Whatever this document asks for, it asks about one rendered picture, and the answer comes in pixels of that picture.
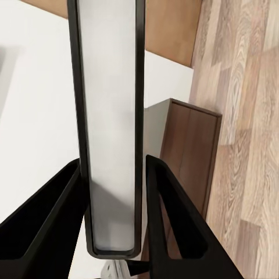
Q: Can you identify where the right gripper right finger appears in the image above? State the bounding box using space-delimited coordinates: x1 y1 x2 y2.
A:
145 155 244 279

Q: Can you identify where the hardback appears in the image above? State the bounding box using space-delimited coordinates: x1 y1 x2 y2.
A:
67 0 145 260

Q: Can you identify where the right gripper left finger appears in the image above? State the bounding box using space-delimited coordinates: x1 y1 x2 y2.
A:
0 158 84 279

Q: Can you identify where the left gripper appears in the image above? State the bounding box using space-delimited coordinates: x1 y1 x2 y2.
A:
126 259 149 276

